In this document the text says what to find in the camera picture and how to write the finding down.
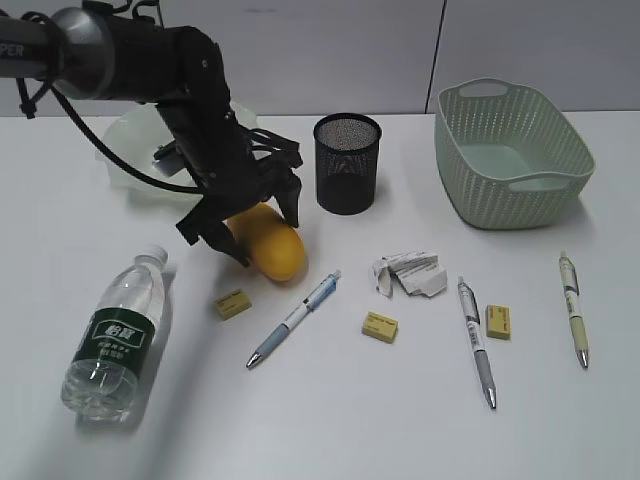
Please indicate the yellow eraser left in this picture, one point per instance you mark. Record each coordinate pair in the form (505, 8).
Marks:
(232, 304)

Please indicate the yellow eraser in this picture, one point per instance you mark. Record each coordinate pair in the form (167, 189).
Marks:
(232, 304)
(380, 327)
(498, 322)

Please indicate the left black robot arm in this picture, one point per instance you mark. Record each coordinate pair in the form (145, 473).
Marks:
(98, 51)

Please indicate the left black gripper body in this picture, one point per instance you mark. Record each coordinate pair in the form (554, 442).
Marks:
(231, 164)

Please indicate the white waste paper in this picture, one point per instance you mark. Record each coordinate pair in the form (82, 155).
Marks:
(419, 273)

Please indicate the yellow eraser middle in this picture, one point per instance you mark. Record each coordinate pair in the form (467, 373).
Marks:
(380, 327)

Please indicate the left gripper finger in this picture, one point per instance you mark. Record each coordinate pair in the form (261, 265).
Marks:
(286, 188)
(221, 239)

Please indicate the black mesh pen holder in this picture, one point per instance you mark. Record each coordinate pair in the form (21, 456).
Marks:
(346, 157)

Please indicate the beige white ballpoint pen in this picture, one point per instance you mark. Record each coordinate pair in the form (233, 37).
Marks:
(572, 299)

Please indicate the blue white ballpoint pen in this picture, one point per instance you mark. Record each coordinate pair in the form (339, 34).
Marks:
(325, 288)

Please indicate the yellow eraser right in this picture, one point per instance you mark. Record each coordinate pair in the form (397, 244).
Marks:
(498, 322)

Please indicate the yellow mango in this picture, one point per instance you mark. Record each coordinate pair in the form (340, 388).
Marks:
(274, 247)

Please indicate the grey white ballpoint pen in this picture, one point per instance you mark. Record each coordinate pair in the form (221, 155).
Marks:
(473, 325)

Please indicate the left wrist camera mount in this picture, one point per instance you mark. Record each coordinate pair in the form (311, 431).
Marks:
(168, 159)

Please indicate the clear water bottle green label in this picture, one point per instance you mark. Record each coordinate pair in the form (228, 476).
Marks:
(102, 379)

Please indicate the green plastic woven basket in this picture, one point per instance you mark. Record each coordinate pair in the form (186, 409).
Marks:
(507, 157)

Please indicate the translucent green wavy plate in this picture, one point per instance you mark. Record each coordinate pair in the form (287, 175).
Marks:
(135, 137)

